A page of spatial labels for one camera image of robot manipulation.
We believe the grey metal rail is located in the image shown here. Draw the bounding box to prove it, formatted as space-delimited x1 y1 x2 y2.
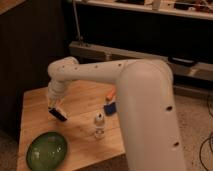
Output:
69 41 213 81

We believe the black eraser block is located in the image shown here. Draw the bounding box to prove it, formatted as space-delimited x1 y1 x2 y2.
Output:
48 108 67 122

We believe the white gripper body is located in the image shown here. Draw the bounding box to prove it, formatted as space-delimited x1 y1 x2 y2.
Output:
47 80 67 104

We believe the wooden shelf with clutter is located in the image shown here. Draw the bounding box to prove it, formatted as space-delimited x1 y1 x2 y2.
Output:
68 0 213 21

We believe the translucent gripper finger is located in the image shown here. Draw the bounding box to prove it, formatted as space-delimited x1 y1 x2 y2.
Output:
48 99 55 109
56 99 64 113

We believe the green glass bowl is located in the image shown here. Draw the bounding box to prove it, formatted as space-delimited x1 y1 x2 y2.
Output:
26 132 68 171

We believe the clear plastic bottle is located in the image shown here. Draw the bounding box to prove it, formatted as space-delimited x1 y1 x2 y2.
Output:
94 114 105 139

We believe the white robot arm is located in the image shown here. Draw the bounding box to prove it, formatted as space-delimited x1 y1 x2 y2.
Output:
47 57 187 171

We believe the black cable on floor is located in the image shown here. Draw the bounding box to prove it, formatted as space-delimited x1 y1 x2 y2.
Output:
198 96 213 168

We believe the blue sponge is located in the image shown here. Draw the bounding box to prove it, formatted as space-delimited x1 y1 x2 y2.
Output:
104 102 116 116

